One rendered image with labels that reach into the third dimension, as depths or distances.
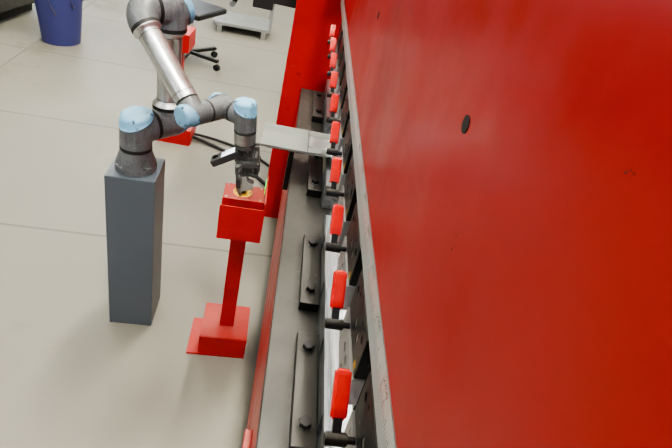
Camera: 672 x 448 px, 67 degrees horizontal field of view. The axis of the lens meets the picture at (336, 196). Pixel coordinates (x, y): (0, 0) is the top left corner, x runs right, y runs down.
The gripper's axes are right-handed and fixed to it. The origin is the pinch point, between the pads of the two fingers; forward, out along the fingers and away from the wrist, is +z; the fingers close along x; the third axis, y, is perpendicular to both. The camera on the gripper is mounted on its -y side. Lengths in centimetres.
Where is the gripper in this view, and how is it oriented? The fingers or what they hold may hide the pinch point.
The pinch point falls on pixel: (238, 192)
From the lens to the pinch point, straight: 185.6
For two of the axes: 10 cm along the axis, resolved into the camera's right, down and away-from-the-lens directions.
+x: -0.5, -5.4, 8.4
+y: 9.9, 0.7, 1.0
